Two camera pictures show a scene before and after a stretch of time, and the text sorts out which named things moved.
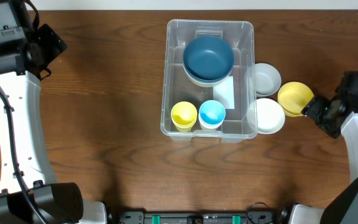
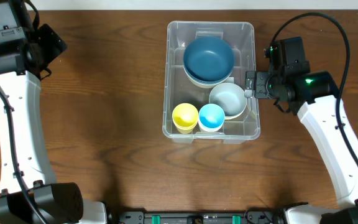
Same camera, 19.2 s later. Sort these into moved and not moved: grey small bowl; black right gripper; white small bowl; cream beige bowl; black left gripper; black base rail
Moved: black right gripper; grey small bowl; white small bowl
Not moved: black left gripper; cream beige bowl; black base rail
